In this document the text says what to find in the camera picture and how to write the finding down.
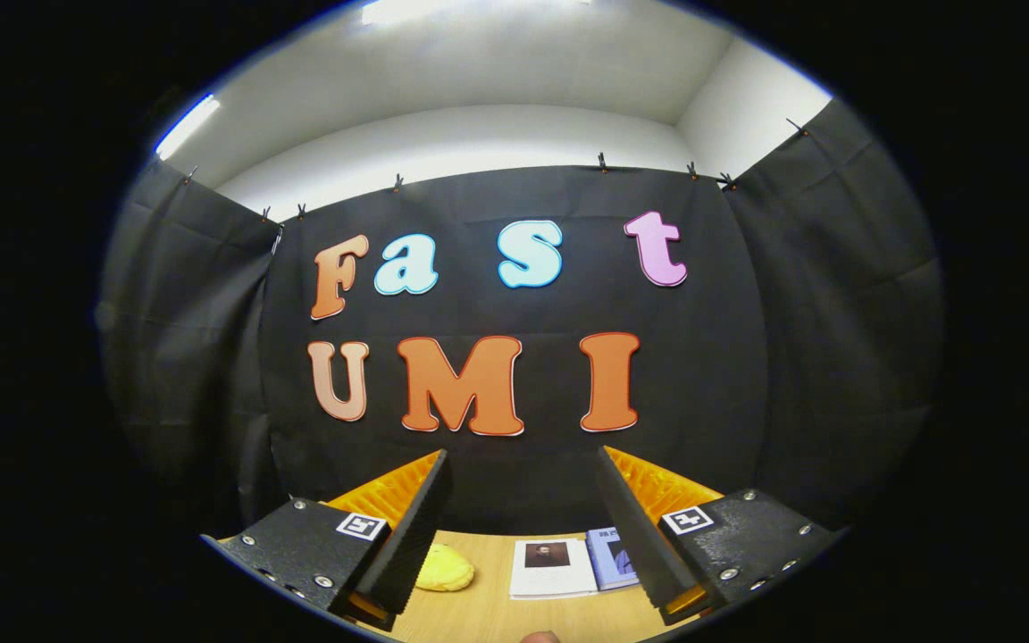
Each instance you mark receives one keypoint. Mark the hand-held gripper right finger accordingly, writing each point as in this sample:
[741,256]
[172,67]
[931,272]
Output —
[635,536]

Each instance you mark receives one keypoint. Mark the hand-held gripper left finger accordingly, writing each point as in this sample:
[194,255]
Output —
[412,545]

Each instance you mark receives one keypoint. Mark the blue book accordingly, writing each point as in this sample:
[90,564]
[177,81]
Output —
[606,558]

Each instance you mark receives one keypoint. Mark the yellow plush toy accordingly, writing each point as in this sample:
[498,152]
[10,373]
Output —
[445,570]

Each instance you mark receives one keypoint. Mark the white book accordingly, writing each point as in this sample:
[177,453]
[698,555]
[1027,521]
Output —
[555,580]

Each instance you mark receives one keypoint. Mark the row of black clips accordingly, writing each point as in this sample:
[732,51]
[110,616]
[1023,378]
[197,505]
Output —
[602,162]

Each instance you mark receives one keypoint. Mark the ceiling light strip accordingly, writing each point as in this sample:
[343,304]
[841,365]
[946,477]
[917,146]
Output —
[187,125]

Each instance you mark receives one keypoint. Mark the ceiling light panel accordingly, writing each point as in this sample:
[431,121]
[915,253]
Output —
[470,9]

